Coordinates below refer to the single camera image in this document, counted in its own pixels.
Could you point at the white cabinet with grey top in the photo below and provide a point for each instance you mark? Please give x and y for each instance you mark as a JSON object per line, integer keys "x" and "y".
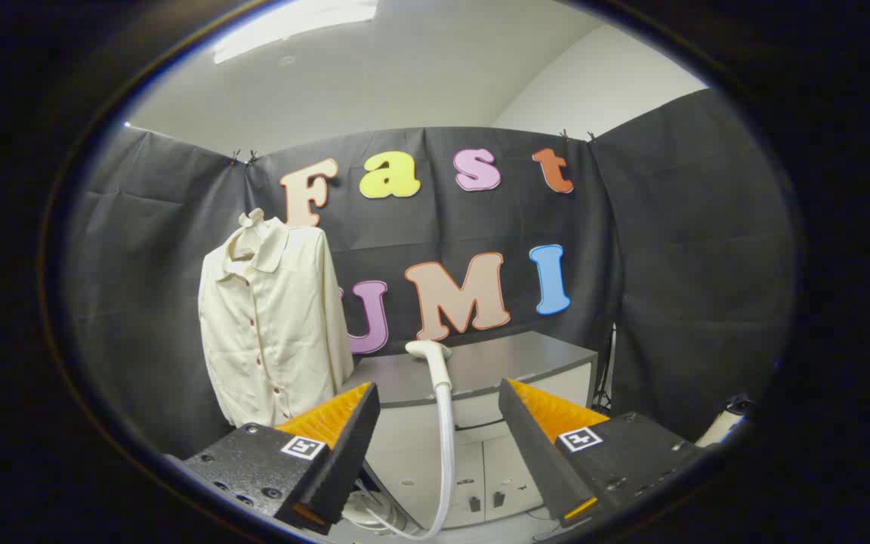
{"x": 495, "y": 363}

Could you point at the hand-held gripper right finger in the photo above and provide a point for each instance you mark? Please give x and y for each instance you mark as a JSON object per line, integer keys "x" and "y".
{"x": 533, "y": 446}

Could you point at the cream button-up shirt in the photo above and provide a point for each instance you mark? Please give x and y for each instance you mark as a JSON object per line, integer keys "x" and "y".
{"x": 284, "y": 325}

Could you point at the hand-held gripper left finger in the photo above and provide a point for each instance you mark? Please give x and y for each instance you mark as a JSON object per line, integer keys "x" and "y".
{"x": 344, "y": 453}

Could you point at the white plastic device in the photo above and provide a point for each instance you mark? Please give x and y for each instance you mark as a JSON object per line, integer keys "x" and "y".
{"x": 718, "y": 429}

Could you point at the black backdrop cloth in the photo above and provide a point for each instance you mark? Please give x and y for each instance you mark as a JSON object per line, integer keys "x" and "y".
{"x": 435, "y": 227}

